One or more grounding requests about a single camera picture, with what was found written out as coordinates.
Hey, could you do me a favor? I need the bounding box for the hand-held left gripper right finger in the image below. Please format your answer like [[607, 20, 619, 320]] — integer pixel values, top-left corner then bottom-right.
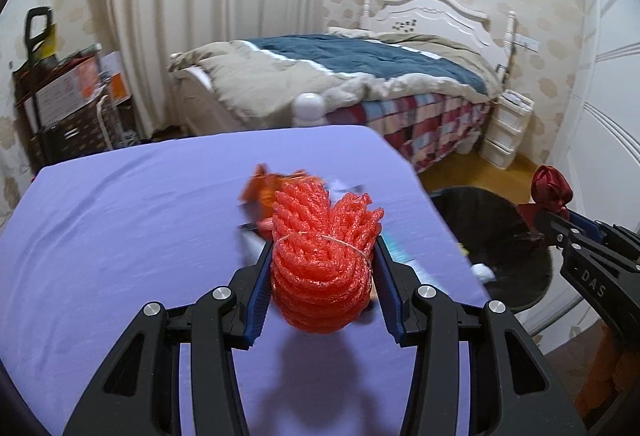
[[372, 233, 588, 436]]

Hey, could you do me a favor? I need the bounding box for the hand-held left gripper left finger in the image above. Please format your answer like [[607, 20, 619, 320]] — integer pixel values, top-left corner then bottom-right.
[[65, 243, 276, 436]]

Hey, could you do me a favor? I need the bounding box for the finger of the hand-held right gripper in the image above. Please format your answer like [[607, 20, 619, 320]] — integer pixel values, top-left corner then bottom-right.
[[567, 210, 608, 242], [531, 207, 581, 249]]

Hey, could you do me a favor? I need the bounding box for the dark red bag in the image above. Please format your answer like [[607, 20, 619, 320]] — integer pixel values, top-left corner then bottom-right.
[[517, 165, 573, 247]]

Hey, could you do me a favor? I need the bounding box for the red foam fruit net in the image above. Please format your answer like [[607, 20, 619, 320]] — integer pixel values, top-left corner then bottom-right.
[[270, 176, 386, 334]]

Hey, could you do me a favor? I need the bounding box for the black trash bin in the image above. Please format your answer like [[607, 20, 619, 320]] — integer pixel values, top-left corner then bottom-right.
[[430, 186, 556, 312]]

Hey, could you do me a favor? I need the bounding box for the orange cloth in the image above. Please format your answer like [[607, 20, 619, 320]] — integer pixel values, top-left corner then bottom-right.
[[575, 326, 640, 417]]

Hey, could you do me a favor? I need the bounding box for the orange crumpled snack wrapper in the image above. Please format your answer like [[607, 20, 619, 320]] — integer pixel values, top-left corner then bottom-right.
[[239, 163, 288, 237]]

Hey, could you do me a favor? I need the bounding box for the white plastic drawer unit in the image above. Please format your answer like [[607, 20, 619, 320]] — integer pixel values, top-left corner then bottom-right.
[[480, 89, 535, 169]]

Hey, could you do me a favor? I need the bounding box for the white panelled door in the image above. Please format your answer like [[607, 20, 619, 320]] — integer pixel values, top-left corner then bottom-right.
[[520, 0, 640, 337]]

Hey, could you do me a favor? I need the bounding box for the purple tablecloth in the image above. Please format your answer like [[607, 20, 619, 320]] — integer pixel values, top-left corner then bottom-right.
[[0, 123, 473, 436]]

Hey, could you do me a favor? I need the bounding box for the patchwork bed sheet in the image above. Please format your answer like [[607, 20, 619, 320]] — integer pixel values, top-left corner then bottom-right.
[[325, 91, 496, 174]]

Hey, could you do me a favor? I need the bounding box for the white bed footboard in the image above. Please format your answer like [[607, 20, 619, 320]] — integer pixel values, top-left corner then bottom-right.
[[170, 66, 328, 137]]

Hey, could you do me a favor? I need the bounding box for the dark woven storage basket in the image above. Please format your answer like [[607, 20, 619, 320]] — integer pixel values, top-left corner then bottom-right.
[[37, 96, 121, 164]]

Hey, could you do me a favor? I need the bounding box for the white bed headboard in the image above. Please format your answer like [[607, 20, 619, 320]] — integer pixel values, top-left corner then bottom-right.
[[362, 0, 518, 82]]

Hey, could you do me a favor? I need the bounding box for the bed with quilt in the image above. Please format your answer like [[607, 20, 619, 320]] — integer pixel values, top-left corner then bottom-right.
[[167, 29, 503, 127]]

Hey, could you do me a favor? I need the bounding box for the small cardboard box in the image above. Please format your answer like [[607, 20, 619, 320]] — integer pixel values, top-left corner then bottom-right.
[[97, 49, 133, 104]]

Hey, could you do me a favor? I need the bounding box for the cardboard box with orange label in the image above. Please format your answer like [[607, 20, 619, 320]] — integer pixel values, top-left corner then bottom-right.
[[35, 54, 108, 124]]

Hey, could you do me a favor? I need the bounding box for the black hand trolley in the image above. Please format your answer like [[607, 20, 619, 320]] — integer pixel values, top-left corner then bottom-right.
[[22, 6, 56, 157]]

